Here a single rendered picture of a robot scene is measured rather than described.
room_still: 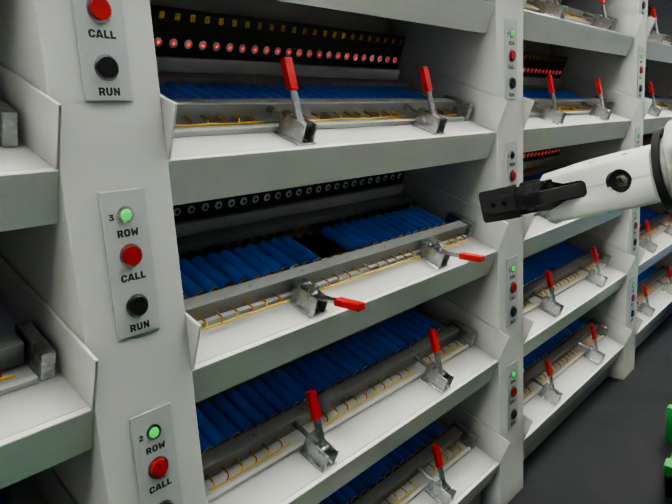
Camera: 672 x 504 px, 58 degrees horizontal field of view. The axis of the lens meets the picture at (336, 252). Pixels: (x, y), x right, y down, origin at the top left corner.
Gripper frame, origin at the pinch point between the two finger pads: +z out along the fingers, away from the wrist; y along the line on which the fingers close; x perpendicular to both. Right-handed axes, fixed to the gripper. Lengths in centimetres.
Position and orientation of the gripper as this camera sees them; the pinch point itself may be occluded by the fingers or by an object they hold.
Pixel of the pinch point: (511, 200)
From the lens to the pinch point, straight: 67.2
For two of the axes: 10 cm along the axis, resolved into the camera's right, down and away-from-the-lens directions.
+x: -2.1, -9.8, -0.5
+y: 6.6, -1.9, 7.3
